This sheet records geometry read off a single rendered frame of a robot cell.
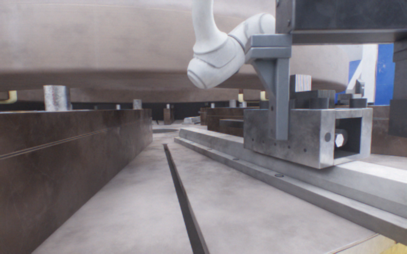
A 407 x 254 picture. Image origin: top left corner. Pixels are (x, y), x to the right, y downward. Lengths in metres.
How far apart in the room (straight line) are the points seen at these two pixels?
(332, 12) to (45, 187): 0.76
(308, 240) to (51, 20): 1.19
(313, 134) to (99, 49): 0.90
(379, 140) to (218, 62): 1.65
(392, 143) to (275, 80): 1.85
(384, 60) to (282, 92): 5.21
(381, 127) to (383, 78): 3.39
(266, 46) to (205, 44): 0.37
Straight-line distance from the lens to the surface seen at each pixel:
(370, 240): 0.83
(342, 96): 3.06
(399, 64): 0.30
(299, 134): 0.87
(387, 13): 0.26
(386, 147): 2.04
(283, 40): 0.22
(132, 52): 0.94
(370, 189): 0.88
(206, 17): 0.57
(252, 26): 0.63
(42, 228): 0.79
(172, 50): 0.94
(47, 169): 0.77
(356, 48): 6.83
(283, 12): 0.24
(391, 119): 0.30
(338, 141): 0.93
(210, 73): 0.57
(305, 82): 1.10
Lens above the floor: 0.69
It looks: 6 degrees down
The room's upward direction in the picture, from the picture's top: 1 degrees counter-clockwise
